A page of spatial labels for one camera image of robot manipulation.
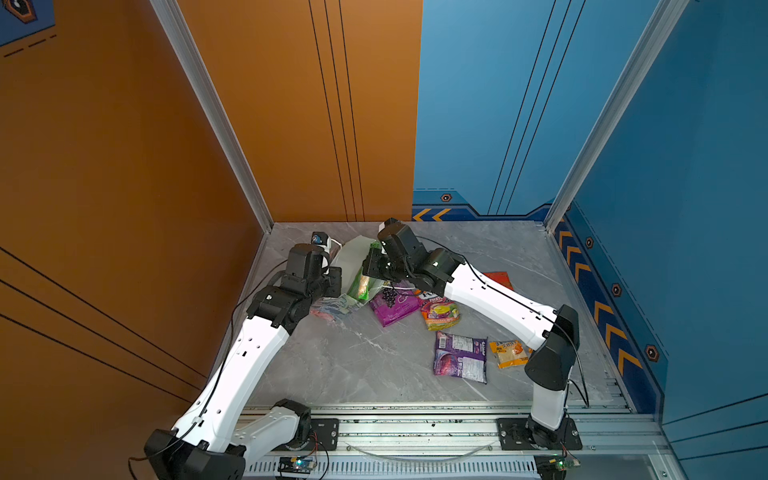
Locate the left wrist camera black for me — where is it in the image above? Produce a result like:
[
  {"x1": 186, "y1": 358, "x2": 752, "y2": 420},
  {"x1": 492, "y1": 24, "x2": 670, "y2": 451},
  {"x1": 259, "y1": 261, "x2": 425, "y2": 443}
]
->
[{"x1": 310, "y1": 231, "x2": 331, "y2": 253}]

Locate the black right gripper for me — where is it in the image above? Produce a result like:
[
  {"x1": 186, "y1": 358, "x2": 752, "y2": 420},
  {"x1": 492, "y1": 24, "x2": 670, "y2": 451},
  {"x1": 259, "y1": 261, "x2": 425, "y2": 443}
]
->
[{"x1": 359, "y1": 246, "x2": 415, "y2": 282}]

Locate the orange yellow snack packet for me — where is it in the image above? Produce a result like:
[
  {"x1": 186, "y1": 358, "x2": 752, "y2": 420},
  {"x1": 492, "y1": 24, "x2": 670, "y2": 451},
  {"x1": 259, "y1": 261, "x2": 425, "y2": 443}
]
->
[{"x1": 489, "y1": 340, "x2": 533, "y2": 369}]

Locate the aluminium right corner post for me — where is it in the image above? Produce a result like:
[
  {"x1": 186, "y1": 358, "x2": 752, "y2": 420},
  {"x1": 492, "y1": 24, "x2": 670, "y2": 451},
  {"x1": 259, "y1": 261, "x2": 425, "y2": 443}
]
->
[{"x1": 544, "y1": 0, "x2": 689, "y2": 234}]

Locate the purple berries candy bag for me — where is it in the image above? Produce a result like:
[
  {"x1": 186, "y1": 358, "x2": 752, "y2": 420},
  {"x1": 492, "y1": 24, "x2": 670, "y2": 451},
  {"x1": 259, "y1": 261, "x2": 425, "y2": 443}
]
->
[{"x1": 433, "y1": 331, "x2": 488, "y2": 384}]

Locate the right circuit board green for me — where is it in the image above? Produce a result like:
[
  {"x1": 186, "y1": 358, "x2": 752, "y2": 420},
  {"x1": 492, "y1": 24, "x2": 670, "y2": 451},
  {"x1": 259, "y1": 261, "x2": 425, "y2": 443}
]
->
[{"x1": 534, "y1": 456, "x2": 581, "y2": 480}]

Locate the aluminium corner post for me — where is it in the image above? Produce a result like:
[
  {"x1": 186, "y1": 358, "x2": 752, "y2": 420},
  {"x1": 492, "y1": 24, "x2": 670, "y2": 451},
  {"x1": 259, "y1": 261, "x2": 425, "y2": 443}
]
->
[
  {"x1": 150, "y1": 0, "x2": 274, "y2": 234},
  {"x1": 544, "y1": 0, "x2": 689, "y2": 234}
]

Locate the left circuit board green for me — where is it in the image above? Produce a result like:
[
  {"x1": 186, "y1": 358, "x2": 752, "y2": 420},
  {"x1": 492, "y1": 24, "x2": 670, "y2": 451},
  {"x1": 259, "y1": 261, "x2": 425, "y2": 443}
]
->
[{"x1": 276, "y1": 456, "x2": 318, "y2": 479}]

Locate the aluminium left corner post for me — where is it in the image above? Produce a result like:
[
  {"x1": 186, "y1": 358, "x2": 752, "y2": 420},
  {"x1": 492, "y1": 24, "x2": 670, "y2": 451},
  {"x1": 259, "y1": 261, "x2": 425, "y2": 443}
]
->
[{"x1": 150, "y1": 0, "x2": 274, "y2": 234}]

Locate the colourful fruits candy bag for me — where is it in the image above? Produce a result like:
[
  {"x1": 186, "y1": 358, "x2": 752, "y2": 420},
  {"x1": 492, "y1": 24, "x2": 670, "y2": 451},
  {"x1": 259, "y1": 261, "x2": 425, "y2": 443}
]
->
[{"x1": 419, "y1": 292, "x2": 461, "y2": 331}]

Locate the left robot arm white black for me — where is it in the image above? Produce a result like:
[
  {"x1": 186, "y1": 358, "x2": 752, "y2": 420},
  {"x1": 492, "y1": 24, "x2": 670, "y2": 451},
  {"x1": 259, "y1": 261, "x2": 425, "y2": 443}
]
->
[{"x1": 143, "y1": 232, "x2": 342, "y2": 479}]

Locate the floral paper bag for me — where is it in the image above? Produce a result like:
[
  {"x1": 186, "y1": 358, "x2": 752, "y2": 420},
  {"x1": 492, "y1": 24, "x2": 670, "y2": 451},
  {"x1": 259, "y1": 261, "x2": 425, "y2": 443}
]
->
[{"x1": 310, "y1": 237, "x2": 388, "y2": 321}]

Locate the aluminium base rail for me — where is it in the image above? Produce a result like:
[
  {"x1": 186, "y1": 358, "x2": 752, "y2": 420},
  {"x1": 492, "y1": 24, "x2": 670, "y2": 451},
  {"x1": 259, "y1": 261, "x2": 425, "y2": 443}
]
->
[{"x1": 233, "y1": 401, "x2": 685, "y2": 480}]

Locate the circuit board green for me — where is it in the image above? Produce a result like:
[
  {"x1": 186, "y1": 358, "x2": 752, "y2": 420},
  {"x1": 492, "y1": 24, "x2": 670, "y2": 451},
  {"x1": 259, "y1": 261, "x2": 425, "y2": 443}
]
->
[
  {"x1": 276, "y1": 456, "x2": 318, "y2": 479},
  {"x1": 534, "y1": 456, "x2": 581, "y2": 480}
]

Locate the red small snack packet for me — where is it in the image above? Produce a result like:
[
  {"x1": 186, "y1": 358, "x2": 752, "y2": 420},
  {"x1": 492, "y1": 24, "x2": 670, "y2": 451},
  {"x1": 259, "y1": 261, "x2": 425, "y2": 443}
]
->
[{"x1": 485, "y1": 271, "x2": 514, "y2": 291}]

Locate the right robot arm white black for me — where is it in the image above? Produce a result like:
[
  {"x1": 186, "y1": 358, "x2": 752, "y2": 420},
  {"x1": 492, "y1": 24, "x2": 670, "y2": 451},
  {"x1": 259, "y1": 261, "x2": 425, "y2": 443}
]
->
[{"x1": 362, "y1": 218, "x2": 581, "y2": 449}]

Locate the green Lays chips bag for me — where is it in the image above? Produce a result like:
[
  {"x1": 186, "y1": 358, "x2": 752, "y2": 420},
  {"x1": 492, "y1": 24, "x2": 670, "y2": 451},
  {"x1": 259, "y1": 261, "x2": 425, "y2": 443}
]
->
[{"x1": 344, "y1": 236, "x2": 383, "y2": 303}]

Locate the magenta purple snack bag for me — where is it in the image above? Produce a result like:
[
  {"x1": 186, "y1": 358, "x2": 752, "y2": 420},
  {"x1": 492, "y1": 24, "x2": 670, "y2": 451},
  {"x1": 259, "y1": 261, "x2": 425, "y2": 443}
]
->
[{"x1": 369, "y1": 285, "x2": 421, "y2": 327}]

